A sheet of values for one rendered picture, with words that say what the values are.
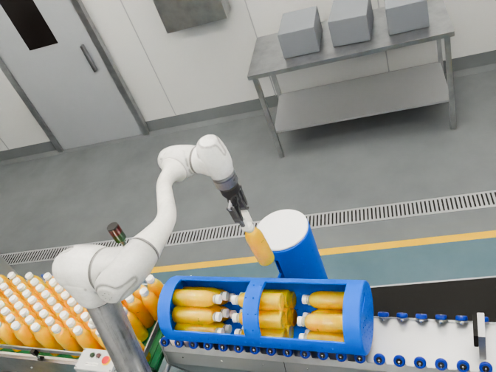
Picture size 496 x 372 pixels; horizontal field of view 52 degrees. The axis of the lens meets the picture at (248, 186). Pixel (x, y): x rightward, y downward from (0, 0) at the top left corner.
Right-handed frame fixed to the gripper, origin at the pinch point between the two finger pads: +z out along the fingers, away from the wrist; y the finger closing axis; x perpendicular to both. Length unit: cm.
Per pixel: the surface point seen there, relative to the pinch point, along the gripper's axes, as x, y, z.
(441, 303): -62, 56, 135
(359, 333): -42, -28, 32
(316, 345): -24, -30, 38
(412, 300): -46, 58, 135
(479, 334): -82, -21, 42
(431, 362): -64, -24, 57
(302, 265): -2, 26, 61
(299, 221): -2, 41, 45
